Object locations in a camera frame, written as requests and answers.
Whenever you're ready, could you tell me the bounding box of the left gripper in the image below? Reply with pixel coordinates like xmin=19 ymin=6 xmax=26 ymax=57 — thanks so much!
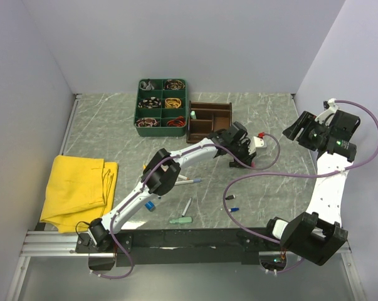
xmin=228 ymin=140 xmax=256 ymax=169

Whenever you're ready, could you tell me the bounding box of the blue capped white pen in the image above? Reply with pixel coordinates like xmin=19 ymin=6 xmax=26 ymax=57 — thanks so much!
xmin=175 ymin=179 xmax=202 ymax=186

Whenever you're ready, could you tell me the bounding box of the orange capped white pen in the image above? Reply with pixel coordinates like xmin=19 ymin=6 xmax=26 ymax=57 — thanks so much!
xmin=178 ymin=175 xmax=189 ymax=181

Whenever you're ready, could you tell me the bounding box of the brown wooden desk organizer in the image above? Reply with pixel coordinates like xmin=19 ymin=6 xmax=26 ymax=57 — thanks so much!
xmin=186 ymin=101 xmax=233 ymax=144

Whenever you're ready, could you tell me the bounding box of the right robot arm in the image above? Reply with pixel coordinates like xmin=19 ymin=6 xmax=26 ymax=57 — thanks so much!
xmin=263 ymin=109 xmax=360 ymax=266

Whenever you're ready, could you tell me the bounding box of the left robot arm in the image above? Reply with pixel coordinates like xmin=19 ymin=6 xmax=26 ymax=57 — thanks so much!
xmin=88 ymin=122 xmax=256 ymax=252

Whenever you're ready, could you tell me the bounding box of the uncapped white marker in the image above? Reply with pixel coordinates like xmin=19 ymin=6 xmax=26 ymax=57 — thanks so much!
xmin=181 ymin=198 xmax=192 ymax=217

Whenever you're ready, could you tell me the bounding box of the short mint green highlighter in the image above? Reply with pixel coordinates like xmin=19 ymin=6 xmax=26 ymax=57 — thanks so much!
xmin=169 ymin=216 xmax=192 ymax=224

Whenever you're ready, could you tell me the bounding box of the green compartment tray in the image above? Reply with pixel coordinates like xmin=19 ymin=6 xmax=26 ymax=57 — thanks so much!
xmin=133 ymin=78 xmax=188 ymax=137

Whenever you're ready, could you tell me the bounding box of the black base bar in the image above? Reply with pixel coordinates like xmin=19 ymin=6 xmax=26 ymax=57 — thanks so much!
xmin=75 ymin=228 xmax=299 ymax=267

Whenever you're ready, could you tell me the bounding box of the blue capped glue stick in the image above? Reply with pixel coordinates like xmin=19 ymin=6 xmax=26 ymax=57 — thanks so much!
xmin=145 ymin=201 xmax=155 ymax=211

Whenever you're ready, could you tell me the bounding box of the yellow cloth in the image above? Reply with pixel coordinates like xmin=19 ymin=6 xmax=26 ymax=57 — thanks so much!
xmin=39 ymin=155 xmax=118 ymax=233

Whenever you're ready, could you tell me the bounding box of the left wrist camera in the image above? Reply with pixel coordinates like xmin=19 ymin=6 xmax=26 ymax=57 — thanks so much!
xmin=248 ymin=132 xmax=266 ymax=153

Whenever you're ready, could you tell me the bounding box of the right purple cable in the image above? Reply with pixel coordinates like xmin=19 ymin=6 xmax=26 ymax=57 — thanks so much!
xmin=221 ymin=99 xmax=378 ymax=274

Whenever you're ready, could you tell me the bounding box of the purple cable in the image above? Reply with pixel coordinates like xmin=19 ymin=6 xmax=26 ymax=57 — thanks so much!
xmin=221 ymin=99 xmax=378 ymax=274
xmin=91 ymin=133 xmax=281 ymax=280

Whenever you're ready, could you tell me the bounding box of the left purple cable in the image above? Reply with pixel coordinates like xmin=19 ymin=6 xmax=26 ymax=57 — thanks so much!
xmin=91 ymin=133 xmax=281 ymax=280

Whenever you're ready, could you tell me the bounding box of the aluminium rail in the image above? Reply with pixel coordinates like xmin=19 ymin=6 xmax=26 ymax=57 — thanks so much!
xmin=19 ymin=230 xmax=92 ymax=257

